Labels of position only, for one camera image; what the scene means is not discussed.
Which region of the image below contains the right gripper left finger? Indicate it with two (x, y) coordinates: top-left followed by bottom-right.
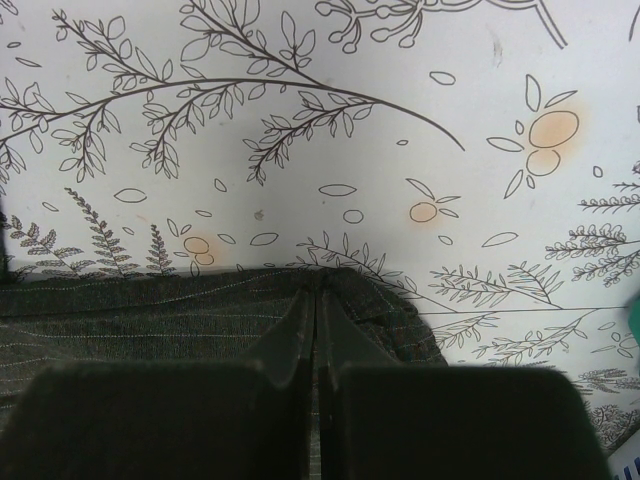
(1, 289), (315, 479)

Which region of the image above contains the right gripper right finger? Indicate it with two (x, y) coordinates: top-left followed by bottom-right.
(319, 292), (610, 479)

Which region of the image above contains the black pinstriped long sleeve shirt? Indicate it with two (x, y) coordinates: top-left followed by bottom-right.
(1, 269), (445, 448)

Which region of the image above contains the green folded shirt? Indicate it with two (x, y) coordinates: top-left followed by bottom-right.
(627, 295), (640, 343)

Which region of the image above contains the floral table mat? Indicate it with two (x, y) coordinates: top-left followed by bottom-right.
(1, 1), (639, 452)

